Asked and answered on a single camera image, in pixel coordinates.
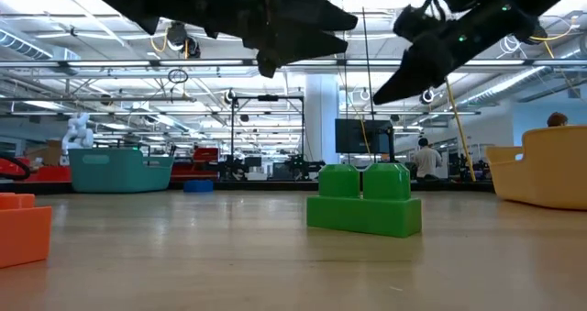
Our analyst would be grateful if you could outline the long ceiling light bar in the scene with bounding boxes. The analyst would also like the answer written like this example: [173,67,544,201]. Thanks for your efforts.
[0,59,587,69]

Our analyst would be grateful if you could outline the green toy building block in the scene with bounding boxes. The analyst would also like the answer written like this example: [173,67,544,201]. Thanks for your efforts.
[306,162,423,239]

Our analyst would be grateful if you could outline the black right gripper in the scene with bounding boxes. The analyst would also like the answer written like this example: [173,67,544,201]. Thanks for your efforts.
[371,0,548,106]

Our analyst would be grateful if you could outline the white building column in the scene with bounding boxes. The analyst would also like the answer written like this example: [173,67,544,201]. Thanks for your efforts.
[304,74,341,165]

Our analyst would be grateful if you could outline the black ceiling cable reel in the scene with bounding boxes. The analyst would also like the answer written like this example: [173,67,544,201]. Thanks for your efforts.
[164,24,202,60]

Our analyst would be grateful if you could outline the black background robot station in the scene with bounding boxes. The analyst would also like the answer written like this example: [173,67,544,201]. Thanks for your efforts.
[215,154,251,182]
[283,154,327,182]

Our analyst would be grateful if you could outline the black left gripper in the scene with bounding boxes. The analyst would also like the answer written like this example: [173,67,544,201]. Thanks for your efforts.
[80,0,360,79]

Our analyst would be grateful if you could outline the black arm loop cable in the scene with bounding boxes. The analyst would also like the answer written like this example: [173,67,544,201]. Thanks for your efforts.
[0,153,32,182]

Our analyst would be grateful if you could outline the black aluminium table frame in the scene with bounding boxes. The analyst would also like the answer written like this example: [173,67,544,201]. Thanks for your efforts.
[0,178,496,194]

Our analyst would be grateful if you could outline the person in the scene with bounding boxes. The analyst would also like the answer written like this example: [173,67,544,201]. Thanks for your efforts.
[412,137,444,183]
[546,111,570,128]

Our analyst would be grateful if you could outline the yellow plastic bin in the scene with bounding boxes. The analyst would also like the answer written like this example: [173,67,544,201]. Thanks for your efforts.
[485,126,587,211]

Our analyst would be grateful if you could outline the orange toy building block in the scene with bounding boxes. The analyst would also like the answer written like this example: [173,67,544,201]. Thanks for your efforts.
[0,192,53,270]

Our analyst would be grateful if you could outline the long yellow hanging cable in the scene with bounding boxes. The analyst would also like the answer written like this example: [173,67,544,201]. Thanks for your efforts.
[444,79,477,183]

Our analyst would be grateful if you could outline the blue toy building block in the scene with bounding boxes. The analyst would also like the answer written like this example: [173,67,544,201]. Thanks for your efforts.
[183,179,215,194]

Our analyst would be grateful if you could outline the black background rig frame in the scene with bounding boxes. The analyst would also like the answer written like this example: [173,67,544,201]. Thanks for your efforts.
[230,94,307,174]

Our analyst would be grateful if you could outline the black monitor on stand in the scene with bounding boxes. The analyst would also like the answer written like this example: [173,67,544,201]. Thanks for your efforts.
[334,118,396,163]

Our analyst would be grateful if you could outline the brown cardboard box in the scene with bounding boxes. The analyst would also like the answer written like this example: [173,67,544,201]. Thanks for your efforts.
[25,139,64,168]

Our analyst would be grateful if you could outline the red cart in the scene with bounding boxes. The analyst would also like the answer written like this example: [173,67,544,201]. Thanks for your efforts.
[0,157,73,183]
[170,147,220,183]

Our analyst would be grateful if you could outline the light teal plastic bin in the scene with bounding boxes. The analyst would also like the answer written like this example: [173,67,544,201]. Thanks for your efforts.
[67,148,176,194]

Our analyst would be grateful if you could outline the silver air duct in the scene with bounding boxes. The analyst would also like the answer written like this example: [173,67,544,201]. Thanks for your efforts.
[451,49,587,108]
[0,28,82,63]

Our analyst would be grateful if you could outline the thin black hanging cable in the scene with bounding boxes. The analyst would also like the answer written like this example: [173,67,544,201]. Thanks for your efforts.
[339,0,349,120]

